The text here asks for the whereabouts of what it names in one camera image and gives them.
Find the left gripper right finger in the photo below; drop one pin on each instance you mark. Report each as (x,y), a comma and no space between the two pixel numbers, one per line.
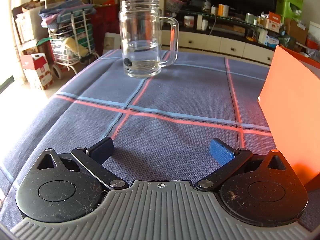
(231,161)

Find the blue plaid tablecloth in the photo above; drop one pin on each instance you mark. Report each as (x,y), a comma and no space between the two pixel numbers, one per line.
(161,129)

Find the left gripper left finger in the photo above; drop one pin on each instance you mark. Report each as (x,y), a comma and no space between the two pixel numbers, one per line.
(92,159)

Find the orange cardboard box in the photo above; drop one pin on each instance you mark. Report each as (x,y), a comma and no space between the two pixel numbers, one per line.
(289,100)

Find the white tv cabinet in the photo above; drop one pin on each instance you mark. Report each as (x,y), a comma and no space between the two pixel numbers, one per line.
(209,44)

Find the white red cardboard box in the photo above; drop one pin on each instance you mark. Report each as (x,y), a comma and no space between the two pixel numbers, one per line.
(37,71)

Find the glass mason jar mug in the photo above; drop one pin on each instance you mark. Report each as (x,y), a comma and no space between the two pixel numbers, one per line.
(140,35)

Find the shopping trolley cart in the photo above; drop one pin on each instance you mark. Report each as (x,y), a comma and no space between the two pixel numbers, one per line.
(70,34)

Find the green plastic shelf rack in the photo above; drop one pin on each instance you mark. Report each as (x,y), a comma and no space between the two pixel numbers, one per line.
(291,9)

